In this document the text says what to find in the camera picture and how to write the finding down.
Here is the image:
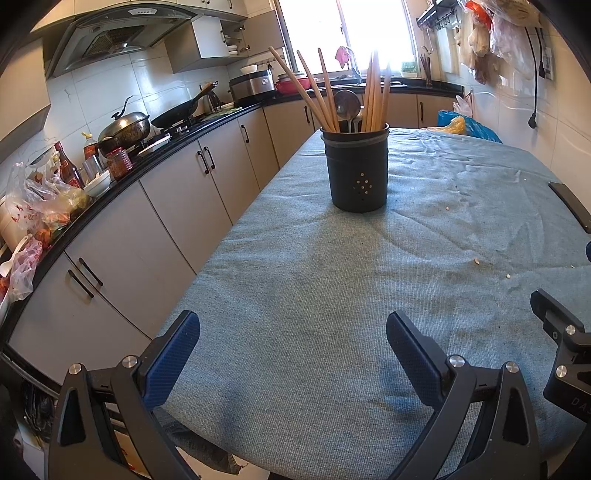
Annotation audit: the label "printed hanging plastic bag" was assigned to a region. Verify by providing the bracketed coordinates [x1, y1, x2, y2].
[494, 0, 541, 21]

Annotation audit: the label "yellow plastic bag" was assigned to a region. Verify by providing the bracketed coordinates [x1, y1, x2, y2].
[424, 115, 467, 136]

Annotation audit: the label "black power cord with plug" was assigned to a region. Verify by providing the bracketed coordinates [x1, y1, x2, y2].
[524, 25, 546, 130]

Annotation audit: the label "beige wall cabinets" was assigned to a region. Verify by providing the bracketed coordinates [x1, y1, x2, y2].
[0, 37, 51, 144]

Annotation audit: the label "red chili sauce jar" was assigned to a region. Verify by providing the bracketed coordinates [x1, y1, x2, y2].
[105, 147, 134, 181]

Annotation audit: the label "yellow capped sauce bottle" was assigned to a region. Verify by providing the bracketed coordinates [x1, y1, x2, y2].
[82, 133, 105, 178]

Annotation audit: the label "bunch of wooden chopsticks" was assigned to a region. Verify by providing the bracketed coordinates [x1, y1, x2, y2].
[269, 46, 392, 133]

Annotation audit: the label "small white bowl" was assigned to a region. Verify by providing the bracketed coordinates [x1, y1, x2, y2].
[83, 170, 112, 198]

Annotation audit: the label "blue plastic bag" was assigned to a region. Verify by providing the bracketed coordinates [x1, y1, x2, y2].
[438, 110, 503, 144]

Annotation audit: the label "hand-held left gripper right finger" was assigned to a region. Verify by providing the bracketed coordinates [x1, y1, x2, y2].
[386, 310, 541, 480]

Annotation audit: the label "plastic bag of vegetables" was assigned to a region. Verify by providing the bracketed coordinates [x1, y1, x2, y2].
[0, 161, 90, 241]

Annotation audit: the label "black rice cooker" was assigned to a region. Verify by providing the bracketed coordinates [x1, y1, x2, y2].
[228, 69, 277, 106]

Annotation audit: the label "beige base cabinets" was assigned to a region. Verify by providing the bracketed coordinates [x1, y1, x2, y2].
[7, 95, 458, 384]

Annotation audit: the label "grey range hood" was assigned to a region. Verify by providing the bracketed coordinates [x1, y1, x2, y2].
[46, 0, 199, 79]

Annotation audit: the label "metal sink faucet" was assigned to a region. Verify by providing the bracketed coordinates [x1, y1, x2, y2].
[344, 46, 363, 84]

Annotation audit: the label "clear hanging plastic bag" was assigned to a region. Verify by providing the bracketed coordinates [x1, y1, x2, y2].
[489, 14, 536, 79]

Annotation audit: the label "black frying pan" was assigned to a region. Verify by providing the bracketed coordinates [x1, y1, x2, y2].
[150, 82, 219, 129]

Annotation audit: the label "black smartphone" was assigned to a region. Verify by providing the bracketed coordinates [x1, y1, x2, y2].
[548, 181, 591, 233]

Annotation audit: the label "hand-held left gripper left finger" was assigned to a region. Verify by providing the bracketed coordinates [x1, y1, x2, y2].
[48, 310, 201, 480]

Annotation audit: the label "kitchen window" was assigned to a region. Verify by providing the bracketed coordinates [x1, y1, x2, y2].
[277, 0, 419, 77]

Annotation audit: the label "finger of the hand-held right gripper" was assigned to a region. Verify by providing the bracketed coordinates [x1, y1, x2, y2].
[530, 288, 591, 414]

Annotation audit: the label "black wall rack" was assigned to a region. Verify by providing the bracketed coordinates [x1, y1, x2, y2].
[416, 0, 462, 31]

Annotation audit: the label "open cabinet with dishes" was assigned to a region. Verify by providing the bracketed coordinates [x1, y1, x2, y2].
[165, 11, 287, 75]

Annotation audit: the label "black kitchen countertop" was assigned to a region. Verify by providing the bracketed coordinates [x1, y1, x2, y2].
[0, 78, 465, 352]

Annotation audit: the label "gas stove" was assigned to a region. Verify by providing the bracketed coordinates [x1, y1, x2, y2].
[134, 117, 208, 155]

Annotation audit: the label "dark perforated utensil holder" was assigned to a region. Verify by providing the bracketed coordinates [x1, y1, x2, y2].
[320, 121, 391, 212]

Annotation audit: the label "steel wok with lid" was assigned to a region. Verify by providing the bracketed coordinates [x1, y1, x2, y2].
[98, 95, 152, 147]

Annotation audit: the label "dark sauce bottle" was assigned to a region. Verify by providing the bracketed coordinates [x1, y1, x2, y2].
[54, 141, 84, 188]

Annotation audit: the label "red basin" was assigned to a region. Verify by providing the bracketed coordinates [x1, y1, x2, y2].
[274, 76, 312, 96]

